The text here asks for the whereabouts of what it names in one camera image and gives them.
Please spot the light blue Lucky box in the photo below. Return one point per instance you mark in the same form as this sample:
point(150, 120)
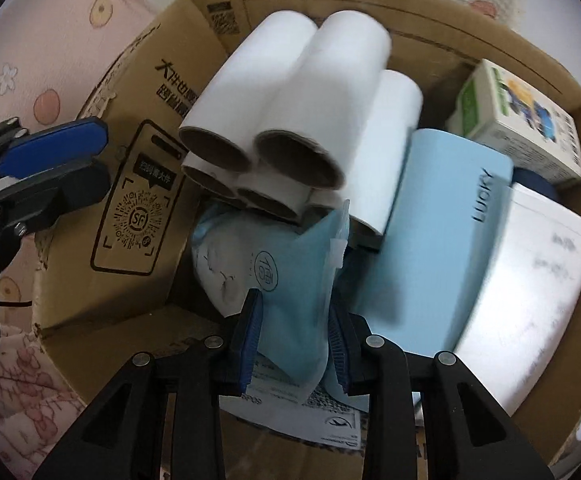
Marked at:
point(419, 289)

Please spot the white rectangular box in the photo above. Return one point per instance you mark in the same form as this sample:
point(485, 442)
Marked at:
point(527, 298)

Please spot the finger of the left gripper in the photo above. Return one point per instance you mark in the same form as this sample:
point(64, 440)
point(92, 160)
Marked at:
point(45, 150)
point(34, 204)

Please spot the pink cream cartoon blanket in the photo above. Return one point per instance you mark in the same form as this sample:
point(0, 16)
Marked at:
point(52, 54)

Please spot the white paper roll large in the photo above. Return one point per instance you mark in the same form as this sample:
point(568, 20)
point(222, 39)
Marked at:
point(222, 124)

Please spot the light blue tissue pack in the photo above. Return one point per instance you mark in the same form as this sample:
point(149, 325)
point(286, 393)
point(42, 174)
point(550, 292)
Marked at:
point(295, 270)

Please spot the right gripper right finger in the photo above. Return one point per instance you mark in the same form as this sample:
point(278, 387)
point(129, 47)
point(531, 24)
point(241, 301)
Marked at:
point(468, 433)

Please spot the brown cardboard box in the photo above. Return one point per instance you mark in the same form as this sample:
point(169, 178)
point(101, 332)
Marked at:
point(112, 280)

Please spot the white paper roll back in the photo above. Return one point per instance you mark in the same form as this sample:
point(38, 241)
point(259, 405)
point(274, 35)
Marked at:
point(313, 126)

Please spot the green white carton box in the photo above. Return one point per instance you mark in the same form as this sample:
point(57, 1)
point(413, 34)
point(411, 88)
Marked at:
point(500, 110)

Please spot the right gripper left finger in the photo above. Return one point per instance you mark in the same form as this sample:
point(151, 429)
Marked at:
point(154, 407)

